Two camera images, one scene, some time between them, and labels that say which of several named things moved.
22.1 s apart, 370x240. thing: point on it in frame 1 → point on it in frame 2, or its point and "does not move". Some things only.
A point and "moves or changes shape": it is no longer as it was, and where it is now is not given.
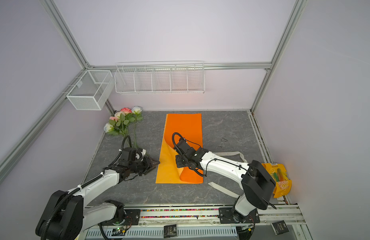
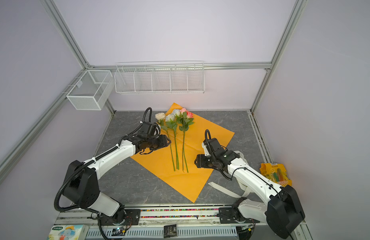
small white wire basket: (90, 91) does not move
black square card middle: (170, 230) does not move
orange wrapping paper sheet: (190, 125) moves or changes shape
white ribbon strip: (221, 188) does not move
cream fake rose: (117, 114) → (160, 117)
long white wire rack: (160, 77) does not move
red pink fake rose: (126, 110) → (186, 116)
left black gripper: (150, 167) → (163, 139)
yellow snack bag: (283, 185) does not move
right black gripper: (179, 164) → (201, 161)
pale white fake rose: (108, 127) → (170, 118)
